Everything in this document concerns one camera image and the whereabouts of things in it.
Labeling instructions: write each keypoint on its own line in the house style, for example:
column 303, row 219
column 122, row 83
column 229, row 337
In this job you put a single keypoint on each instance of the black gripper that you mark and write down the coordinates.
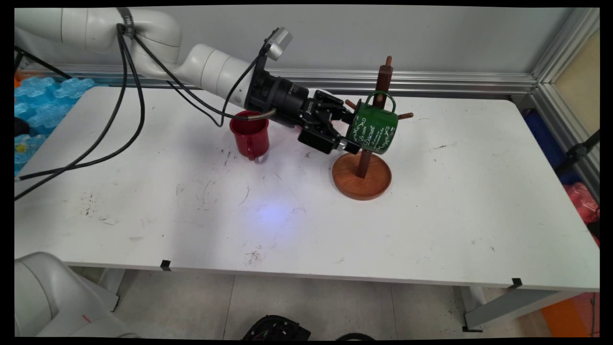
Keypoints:
column 280, row 98

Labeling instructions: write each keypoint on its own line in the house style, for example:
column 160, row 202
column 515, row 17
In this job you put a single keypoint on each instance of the wooden mug tree stand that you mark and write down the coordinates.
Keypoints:
column 361, row 184

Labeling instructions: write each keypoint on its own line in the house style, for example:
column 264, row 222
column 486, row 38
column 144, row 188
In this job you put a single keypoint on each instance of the grey table leg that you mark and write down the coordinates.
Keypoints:
column 507, row 306

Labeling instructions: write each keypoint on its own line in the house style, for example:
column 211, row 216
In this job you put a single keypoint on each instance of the black curved floor object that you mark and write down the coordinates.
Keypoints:
column 354, row 336

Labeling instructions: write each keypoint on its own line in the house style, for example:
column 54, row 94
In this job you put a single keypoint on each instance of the red plastic bag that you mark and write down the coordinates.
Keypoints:
column 582, row 201

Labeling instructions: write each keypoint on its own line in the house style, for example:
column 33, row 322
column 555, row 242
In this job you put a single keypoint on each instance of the green enamel mug white print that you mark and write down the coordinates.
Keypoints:
column 373, row 129

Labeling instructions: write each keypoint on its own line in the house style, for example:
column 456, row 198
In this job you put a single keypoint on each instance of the aluminium frame post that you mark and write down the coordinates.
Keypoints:
column 565, row 43

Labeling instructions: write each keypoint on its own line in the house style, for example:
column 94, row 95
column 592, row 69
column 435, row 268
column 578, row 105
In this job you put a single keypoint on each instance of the red mug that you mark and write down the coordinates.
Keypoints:
column 249, row 141

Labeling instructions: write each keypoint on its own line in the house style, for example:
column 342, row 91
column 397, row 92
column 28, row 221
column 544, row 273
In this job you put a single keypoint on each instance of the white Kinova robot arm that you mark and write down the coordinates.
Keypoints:
column 158, row 33

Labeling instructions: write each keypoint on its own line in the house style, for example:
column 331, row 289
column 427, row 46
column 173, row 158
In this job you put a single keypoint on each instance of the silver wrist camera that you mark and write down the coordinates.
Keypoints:
column 280, row 42

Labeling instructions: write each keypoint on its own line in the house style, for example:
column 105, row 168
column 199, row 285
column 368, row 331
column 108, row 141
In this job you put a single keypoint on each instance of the blue container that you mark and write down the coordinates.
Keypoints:
column 546, row 139

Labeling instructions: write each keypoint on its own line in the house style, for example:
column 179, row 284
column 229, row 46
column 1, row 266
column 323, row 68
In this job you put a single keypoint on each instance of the aluminium frame rail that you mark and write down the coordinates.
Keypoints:
column 550, row 103
column 455, row 81

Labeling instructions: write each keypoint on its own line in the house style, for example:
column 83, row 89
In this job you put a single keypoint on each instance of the black tripod leg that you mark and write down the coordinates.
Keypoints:
column 43, row 63

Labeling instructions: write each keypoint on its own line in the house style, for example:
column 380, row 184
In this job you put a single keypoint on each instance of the black table edge clip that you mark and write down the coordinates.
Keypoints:
column 516, row 282
column 165, row 265

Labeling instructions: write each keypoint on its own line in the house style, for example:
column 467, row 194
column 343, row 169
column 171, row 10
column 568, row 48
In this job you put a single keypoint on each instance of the orange foam mat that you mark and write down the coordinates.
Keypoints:
column 565, row 318

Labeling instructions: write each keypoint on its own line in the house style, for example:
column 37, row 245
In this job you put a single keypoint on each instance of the white table leg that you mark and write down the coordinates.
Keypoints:
column 112, row 282

